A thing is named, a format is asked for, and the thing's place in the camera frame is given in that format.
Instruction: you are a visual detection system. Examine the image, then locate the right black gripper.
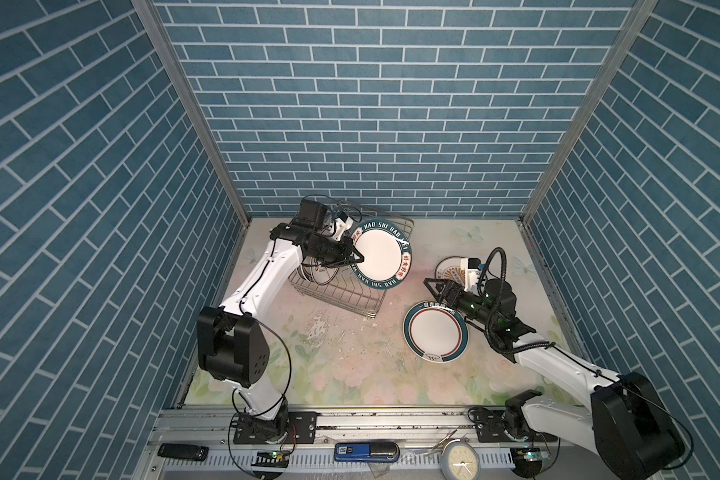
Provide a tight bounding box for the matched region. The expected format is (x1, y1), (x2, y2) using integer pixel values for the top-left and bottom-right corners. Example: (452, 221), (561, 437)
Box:
(426, 277), (497, 331)

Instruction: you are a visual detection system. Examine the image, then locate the thin red rim plate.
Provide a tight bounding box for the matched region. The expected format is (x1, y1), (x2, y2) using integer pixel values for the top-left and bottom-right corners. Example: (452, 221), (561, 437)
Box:
(435, 256), (468, 286)

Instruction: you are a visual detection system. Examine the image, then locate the metal wire dish rack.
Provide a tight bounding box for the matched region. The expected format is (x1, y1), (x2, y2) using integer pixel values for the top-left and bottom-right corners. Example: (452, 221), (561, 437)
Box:
(288, 200), (415, 318)

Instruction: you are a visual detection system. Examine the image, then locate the red ring green plate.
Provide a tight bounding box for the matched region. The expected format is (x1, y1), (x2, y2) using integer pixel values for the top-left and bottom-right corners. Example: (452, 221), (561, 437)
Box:
(403, 302), (469, 363)

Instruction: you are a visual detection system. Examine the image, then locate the grey rim hao plate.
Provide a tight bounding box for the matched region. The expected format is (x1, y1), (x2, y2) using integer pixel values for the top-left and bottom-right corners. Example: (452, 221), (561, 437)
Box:
(350, 218), (413, 290)

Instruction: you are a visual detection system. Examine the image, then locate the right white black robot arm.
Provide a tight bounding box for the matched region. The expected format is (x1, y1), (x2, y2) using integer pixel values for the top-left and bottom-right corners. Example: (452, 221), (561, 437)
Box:
(424, 278), (693, 479)

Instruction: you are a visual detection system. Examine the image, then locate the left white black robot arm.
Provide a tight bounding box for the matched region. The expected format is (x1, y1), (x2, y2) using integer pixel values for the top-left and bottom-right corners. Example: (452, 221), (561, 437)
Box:
(196, 217), (364, 442)

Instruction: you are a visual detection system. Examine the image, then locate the round white clock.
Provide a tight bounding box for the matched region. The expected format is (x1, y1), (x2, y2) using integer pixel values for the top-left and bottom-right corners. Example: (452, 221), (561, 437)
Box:
(439, 440), (480, 480)

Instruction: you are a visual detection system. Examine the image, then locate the blue black device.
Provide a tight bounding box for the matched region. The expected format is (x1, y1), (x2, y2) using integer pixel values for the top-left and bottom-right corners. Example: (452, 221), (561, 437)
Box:
(333, 440), (400, 463)

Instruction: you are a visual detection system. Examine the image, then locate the black remote control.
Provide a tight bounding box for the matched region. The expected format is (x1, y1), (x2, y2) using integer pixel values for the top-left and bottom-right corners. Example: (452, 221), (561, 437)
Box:
(157, 443), (209, 462)

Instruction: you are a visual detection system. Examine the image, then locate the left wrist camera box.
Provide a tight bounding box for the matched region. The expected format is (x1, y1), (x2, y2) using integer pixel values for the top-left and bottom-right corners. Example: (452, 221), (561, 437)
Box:
(293, 198), (354, 240)

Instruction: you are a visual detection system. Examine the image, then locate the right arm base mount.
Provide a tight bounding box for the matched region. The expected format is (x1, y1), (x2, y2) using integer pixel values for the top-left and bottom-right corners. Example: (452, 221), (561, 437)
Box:
(466, 406), (557, 446)

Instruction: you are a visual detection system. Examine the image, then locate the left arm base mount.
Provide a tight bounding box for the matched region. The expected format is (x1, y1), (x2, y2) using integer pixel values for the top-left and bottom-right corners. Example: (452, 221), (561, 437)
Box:
(232, 411), (318, 445)

